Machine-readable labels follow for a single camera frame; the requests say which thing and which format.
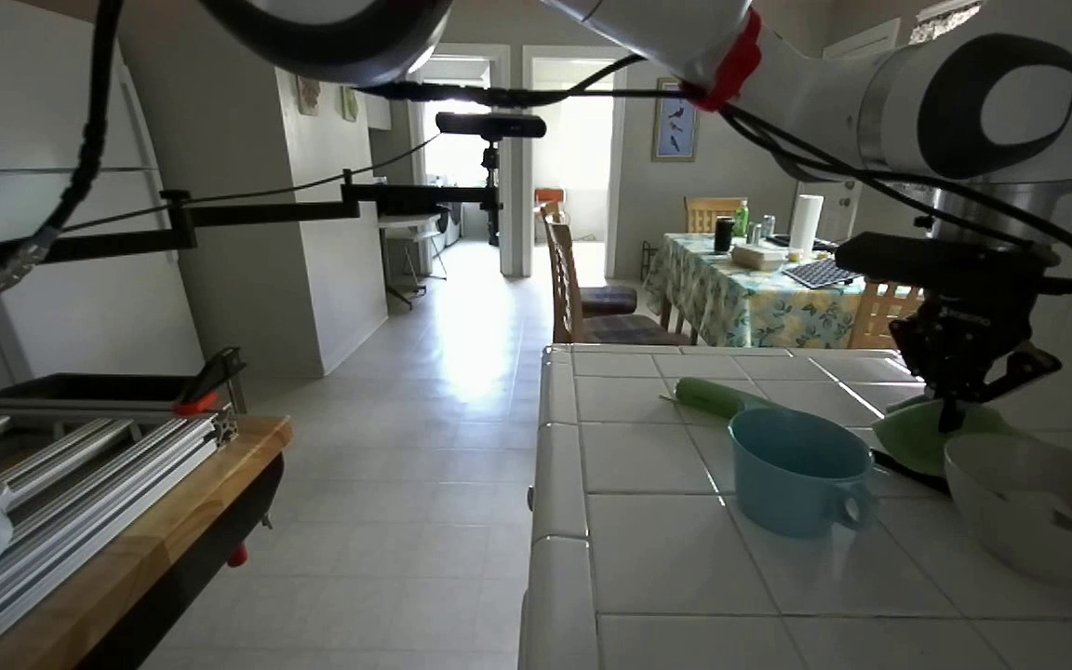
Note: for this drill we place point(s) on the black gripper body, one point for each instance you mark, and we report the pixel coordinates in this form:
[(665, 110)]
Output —
[(967, 330)]

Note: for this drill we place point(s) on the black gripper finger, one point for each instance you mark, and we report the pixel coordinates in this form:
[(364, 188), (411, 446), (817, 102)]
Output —
[(933, 379), (1013, 371)]

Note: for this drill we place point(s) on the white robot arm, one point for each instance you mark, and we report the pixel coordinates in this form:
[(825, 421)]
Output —
[(909, 113)]

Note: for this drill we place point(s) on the dining table with floral cloth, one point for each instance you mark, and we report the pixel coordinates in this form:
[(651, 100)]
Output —
[(762, 312)]

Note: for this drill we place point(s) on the light wooden slatted chair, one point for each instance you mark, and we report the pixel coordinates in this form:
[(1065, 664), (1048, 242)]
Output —
[(874, 319)]

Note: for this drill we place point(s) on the white bowl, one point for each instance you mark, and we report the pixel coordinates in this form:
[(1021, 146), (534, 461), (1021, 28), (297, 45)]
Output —
[(1031, 508)]

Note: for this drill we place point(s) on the gray flat tray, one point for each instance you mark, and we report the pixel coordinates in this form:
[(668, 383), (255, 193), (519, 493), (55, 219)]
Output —
[(819, 276)]

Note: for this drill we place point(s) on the light blue cup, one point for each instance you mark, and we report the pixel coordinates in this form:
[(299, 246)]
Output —
[(797, 484)]

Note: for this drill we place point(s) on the white paper towel roll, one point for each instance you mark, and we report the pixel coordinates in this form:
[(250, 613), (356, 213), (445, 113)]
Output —
[(807, 224)]

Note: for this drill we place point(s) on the white food container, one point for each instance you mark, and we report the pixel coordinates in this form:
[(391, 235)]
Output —
[(762, 253)]

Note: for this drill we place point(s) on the green bottle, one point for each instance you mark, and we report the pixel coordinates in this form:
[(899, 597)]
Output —
[(741, 224)]

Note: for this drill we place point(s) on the small black jar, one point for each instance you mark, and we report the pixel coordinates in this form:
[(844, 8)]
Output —
[(725, 235)]

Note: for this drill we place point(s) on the light wooden chair back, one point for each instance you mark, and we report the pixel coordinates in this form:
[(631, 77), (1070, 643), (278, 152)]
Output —
[(709, 213)]

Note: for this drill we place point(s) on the dark wooden chair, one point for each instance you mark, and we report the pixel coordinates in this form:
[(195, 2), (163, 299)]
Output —
[(565, 286)]

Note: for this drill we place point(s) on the low white cabinet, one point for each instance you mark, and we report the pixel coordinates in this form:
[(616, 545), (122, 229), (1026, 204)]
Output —
[(411, 246)]

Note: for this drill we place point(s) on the black boom bar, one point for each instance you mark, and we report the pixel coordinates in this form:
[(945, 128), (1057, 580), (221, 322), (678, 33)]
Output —
[(263, 209)]

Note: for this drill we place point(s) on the red round knob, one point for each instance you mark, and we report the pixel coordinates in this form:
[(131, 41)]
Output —
[(236, 556)]

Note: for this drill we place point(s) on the black clamp with red grip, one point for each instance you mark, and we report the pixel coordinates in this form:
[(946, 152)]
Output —
[(205, 400)]

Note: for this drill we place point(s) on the wooden workbench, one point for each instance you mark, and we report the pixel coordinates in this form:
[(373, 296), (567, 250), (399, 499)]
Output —
[(127, 561)]

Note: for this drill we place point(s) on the white refrigerator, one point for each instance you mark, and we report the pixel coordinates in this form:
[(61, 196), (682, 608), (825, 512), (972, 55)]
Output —
[(90, 299)]

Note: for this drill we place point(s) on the aluminium extrusion rails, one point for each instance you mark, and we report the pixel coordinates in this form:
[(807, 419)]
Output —
[(77, 498)]

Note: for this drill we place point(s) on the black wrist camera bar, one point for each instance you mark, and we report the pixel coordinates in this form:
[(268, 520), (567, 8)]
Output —
[(933, 262)]

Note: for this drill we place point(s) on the framed wall picture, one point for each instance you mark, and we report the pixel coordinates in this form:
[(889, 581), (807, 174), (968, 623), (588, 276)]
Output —
[(677, 123)]

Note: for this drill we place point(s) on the black camera post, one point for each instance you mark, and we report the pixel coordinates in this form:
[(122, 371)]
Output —
[(490, 188)]

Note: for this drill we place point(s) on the black stereo camera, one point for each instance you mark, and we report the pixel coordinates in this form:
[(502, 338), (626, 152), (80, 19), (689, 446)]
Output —
[(493, 123)]

